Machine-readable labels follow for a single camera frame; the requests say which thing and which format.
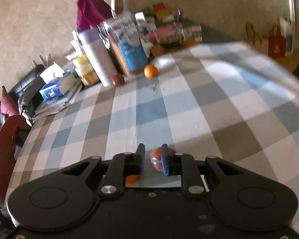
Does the orange mandarin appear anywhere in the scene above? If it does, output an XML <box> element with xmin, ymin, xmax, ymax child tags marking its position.
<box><xmin>125</xmin><ymin>175</ymin><xmax>138</xmax><ymax>187</ymax></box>
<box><xmin>144</xmin><ymin>65</ymin><xmax>159</xmax><ymax>79</ymax></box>

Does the red yellow apple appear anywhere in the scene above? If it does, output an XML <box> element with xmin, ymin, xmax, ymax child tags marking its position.
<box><xmin>150</xmin><ymin>147</ymin><xmax>176</xmax><ymax>175</ymax></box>

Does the dark red plum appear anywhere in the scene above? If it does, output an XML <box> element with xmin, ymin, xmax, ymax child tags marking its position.
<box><xmin>112</xmin><ymin>74</ymin><xmax>125</xmax><ymax>87</ymax></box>

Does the checkered tablecloth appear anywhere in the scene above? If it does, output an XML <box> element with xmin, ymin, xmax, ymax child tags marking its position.
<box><xmin>8</xmin><ymin>42</ymin><xmax>299</xmax><ymax>232</ymax></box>

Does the stack of books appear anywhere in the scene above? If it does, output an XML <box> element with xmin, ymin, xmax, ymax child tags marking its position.
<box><xmin>30</xmin><ymin>80</ymin><xmax>83</xmax><ymax>121</ymax></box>

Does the blue tissue pack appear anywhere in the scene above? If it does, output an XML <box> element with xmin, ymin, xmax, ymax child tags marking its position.
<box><xmin>39</xmin><ymin>72</ymin><xmax>77</xmax><ymax>102</ymax></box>

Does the yellow lid glass jar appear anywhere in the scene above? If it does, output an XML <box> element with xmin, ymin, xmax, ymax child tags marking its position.
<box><xmin>73</xmin><ymin>54</ymin><xmax>99</xmax><ymax>87</ymax></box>

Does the grey jacket on sofa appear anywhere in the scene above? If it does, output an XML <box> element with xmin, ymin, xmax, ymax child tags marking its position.
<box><xmin>18</xmin><ymin>76</ymin><xmax>45</xmax><ymax>126</ymax></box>

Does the red chair back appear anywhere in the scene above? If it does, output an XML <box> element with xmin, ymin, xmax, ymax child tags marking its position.
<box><xmin>0</xmin><ymin>116</ymin><xmax>31</xmax><ymax>202</ymax></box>

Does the white purple thermos bottle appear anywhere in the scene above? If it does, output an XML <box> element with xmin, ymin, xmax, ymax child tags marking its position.
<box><xmin>78</xmin><ymin>29</ymin><xmax>118</xmax><ymax>87</ymax></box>

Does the glass cup with dark drink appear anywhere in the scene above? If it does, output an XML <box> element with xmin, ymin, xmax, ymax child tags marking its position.
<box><xmin>154</xmin><ymin>23</ymin><xmax>187</xmax><ymax>49</ymax></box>

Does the magenta cushion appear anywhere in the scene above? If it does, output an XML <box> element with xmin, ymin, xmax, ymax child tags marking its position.
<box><xmin>1</xmin><ymin>86</ymin><xmax>19</xmax><ymax>117</ymax></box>

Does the glass cereal jar blue label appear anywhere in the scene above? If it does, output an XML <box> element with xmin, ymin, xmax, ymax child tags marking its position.
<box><xmin>98</xmin><ymin>12</ymin><xmax>147</xmax><ymax>75</ymax></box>

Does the black leather sofa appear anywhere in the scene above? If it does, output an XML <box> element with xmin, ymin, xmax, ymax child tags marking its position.
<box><xmin>0</xmin><ymin>64</ymin><xmax>45</xmax><ymax>129</ymax></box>

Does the red paper bag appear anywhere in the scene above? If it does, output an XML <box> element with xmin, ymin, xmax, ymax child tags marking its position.
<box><xmin>268</xmin><ymin>24</ymin><xmax>286</xmax><ymax>58</ymax></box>

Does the magenta cloth bag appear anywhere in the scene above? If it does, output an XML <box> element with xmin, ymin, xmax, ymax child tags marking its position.
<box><xmin>76</xmin><ymin>0</ymin><xmax>112</xmax><ymax>30</ymax></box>

